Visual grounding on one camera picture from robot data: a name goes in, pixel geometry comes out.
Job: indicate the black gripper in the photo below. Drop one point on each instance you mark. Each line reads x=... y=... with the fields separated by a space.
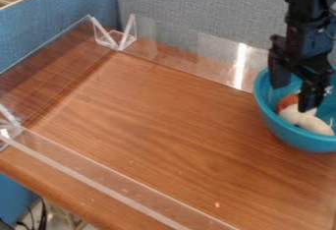
x=300 y=52

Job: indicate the blue plastic bowl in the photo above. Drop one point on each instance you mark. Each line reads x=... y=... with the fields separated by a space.
x=305 y=130

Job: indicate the brown and white toy mushroom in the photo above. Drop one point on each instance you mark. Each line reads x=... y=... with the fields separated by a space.
x=304 y=120

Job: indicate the clear acrylic barrier wall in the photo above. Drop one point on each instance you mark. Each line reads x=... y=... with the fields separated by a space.
x=135 y=137

